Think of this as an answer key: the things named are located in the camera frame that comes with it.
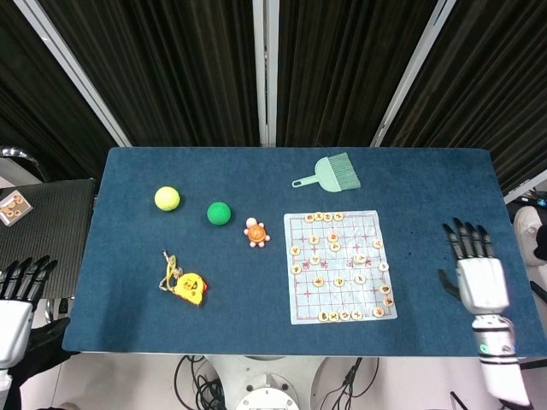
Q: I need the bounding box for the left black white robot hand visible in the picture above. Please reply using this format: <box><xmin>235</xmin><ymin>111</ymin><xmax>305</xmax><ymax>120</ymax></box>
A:
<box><xmin>0</xmin><ymin>255</ymin><xmax>72</xmax><ymax>369</ymax></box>

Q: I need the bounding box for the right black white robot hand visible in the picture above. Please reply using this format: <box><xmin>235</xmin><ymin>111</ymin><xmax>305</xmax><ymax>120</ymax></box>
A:
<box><xmin>438</xmin><ymin>217</ymin><xmax>511</xmax><ymax>318</ymax></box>

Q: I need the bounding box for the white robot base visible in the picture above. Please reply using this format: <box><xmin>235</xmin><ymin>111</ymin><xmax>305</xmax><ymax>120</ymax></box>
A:
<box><xmin>204</xmin><ymin>356</ymin><xmax>332</xmax><ymax>410</ymax></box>

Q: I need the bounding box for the paper Chinese chess board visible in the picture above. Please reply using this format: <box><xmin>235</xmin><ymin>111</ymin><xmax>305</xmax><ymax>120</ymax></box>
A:
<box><xmin>283</xmin><ymin>209</ymin><xmax>398</xmax><ymax>326</ymax></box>

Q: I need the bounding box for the green hand brush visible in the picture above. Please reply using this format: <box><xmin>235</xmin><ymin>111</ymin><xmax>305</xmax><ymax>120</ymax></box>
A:
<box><xmin>291</xmin><ymin>153</ymin><xmax>362</xmax><ymax>193</ymax></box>

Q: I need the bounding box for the black mesh side table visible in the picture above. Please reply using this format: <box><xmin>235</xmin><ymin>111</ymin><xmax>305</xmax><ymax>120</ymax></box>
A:
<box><xmin>0</xmin><ymin>178</ymin><xmax>97</xmax><ymax>300</ymax></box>

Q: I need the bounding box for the small box with cookies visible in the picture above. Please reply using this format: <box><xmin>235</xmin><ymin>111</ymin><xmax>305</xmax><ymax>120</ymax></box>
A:
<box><xmin>0</xmin><ymin>190</ymin><xmax>34</xmax><ymax>226</ymax></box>

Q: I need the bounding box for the yellow tennis ball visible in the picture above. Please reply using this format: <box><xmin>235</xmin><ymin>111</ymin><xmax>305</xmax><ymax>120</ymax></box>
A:
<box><xmin>154</xmin><ymin>185</ymin><xmax>181</xmax><ymax>213</ymax></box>

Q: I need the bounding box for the blue felt table mat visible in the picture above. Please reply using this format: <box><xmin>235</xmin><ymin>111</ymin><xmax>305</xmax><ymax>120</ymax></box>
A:
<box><xmin>62</xmin><ymin>147</ymin><xmax>531</xmax><ymax>359</ymax></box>

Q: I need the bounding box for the orange pink turtle toy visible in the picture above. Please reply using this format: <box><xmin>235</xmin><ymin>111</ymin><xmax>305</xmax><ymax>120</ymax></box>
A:
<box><xmin>244</xmin><ymin>217</ymin><xmax>271</xmax><ymax>249</ymax></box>

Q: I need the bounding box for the green foam ball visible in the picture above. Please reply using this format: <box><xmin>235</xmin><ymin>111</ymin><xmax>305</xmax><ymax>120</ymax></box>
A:
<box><xmin>207</xmin><ymin>202</ymin><xmax>232</xmax><ymax>226</ymax></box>

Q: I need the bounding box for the black pleated curtain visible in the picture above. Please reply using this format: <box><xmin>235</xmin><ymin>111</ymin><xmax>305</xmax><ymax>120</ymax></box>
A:
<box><xmin>0</xmin><ymin>0</ymin><xmax>547</xmax><ymax>193</ymax></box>

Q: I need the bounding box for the black cable with plug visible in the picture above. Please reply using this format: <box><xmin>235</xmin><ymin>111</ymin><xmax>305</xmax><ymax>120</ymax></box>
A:
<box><xmin>326</xmin><ymin>357</ymin><xmax>381</xmax><ymax>410</ymax></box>

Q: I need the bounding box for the silver flexible hose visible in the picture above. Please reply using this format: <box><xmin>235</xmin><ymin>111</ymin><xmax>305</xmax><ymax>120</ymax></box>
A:
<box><xmin>0</xmin><ymin>144</ymin><xmax>49</xmax><ymax>183</ymax></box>

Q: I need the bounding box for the yellow duck keychain with lanyard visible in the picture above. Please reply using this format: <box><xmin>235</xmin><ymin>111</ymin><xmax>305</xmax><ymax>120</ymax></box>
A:
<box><xmin>159</xmin><ymin>249</ymin><xmax>209</xmax><ymax>308</ymax></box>

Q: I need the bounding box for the black cable bundle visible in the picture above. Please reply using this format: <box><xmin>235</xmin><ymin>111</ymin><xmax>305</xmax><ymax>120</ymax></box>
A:
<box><xmin>174</xmin><ymin>354</ymin><xmax>226</xmax><ymax>410</ymax></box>

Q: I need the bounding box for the slanted aluminium frame post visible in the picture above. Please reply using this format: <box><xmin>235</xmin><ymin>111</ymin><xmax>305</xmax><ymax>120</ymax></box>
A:
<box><xmin>12</xmin><ymin>0</ymin><xmax>132</xmax><ymax>148</ymax></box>
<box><xmin>370</xmin><ymin>0</ymin><xmax>457</xmax><ymax>148</ymax></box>

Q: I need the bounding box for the upright aluminium frame post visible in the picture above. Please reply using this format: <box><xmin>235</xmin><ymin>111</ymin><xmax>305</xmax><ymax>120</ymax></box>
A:
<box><xmin>251</xmin><ymin>0</ymin><xmax>280</xmax><ymax>148</ymax></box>

